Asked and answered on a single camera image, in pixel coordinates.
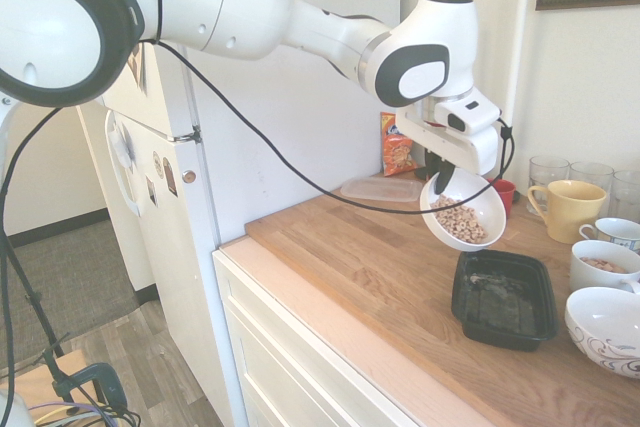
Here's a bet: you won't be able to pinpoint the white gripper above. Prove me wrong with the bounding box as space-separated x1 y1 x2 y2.
394 87 504 196

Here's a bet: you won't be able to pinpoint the plain white bowl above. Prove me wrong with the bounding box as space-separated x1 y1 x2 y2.
418 168 507 254

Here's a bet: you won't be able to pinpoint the ring cereal pile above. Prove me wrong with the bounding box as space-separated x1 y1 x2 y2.
430 196 490 244

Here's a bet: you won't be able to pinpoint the square cereal pieces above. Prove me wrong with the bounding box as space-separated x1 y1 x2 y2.
582 256 629 274

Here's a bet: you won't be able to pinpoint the orange snack bag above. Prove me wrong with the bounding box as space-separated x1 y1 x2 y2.
379 111 420 178

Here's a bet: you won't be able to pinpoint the clear plastic lid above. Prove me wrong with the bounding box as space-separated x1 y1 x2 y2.
339 175 424 203

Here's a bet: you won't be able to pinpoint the red mug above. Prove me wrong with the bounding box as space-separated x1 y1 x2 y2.
492 179 518 219

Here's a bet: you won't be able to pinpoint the clear drinking glass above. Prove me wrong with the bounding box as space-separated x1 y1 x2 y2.
568 160 615 198
610 169 640 223
528 155 571 216

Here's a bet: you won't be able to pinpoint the tall white taper candle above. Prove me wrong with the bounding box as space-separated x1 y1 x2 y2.
504 0 529 122

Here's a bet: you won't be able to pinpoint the black plastic food container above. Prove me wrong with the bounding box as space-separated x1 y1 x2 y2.
450 247 560 346

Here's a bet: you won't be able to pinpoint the white refrigerator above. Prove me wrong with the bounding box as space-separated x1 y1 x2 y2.
74 0 404 427

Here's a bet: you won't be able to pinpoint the yellow mug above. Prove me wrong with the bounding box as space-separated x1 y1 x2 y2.
527 179 609 245

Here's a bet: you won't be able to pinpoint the plain white cup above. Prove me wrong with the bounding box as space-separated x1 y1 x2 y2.
569 239 640 296

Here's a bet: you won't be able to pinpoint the white cup with blue pattern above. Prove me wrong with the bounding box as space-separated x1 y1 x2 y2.
578 217 640 256

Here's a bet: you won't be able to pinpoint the white bowl with swirl pattern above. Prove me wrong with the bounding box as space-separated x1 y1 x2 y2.
564 286 640 379

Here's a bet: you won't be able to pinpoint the white drawer cabinet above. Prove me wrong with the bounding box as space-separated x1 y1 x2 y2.
212 241 421 427

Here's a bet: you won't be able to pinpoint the arched brown fridge magnet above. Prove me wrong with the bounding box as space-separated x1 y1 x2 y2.
162 156 180 197

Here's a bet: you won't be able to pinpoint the large photo fridge magnet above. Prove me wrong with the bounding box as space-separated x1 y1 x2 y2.
127 41 149 97

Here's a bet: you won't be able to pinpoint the grey floor rug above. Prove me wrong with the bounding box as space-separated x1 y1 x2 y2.
0 219 139 378

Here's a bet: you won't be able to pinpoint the green clamp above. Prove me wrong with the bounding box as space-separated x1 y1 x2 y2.
49 360 129 419

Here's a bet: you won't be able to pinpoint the robot mounting table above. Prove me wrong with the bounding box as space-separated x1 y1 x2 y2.
0 349 107 427

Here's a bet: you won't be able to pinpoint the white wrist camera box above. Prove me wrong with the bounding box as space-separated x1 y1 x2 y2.
433 96 501 137

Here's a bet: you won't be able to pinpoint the black camera stand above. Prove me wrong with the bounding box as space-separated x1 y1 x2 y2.
0 229 69 398

